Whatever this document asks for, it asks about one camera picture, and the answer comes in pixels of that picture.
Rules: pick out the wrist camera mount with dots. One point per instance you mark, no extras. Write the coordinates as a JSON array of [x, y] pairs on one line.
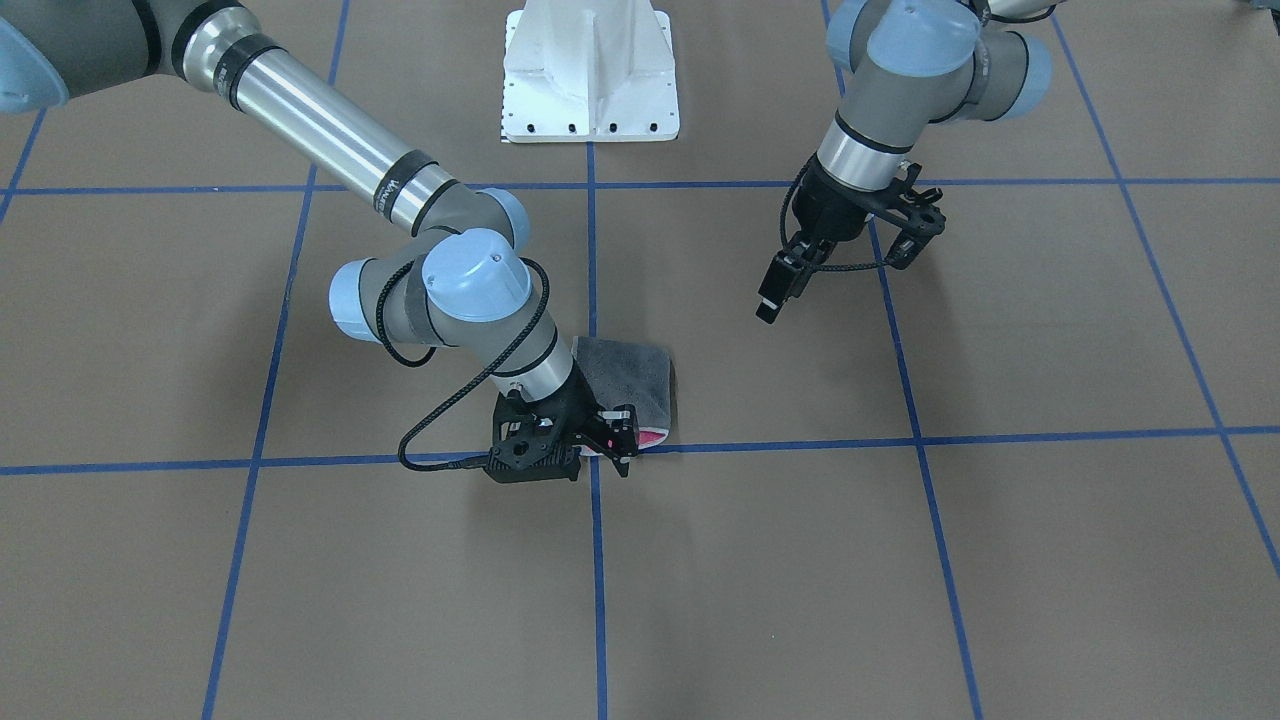
[[528, 444], [914, 212]]

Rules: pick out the pink and grey towel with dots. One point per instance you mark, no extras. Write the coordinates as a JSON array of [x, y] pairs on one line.
[[624, 373]]

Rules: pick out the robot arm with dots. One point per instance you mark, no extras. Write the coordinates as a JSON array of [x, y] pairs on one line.
[[461, 278], [911, 64]]

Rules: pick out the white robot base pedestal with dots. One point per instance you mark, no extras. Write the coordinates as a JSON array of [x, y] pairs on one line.
[[589, 72]]

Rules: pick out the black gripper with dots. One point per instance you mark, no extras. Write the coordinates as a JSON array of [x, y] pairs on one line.
[[828, 208], [579, 403]]

